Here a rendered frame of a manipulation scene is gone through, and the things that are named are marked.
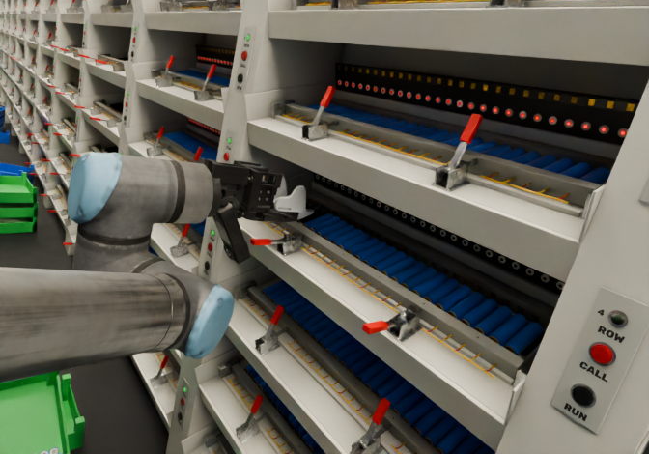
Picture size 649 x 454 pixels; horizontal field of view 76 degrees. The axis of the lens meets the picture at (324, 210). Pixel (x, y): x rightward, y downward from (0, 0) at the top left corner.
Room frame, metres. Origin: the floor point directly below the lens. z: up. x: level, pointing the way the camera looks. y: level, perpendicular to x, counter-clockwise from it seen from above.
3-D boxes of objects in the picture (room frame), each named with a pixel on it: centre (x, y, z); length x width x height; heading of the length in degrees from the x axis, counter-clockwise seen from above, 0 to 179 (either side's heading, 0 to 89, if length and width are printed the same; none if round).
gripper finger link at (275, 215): (0.67, 0.08, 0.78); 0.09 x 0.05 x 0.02; 126
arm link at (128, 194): (0.53, 0.26, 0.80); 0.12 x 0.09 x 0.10; 134
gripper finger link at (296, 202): (0.70, 0.05, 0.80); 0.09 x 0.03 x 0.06; 126
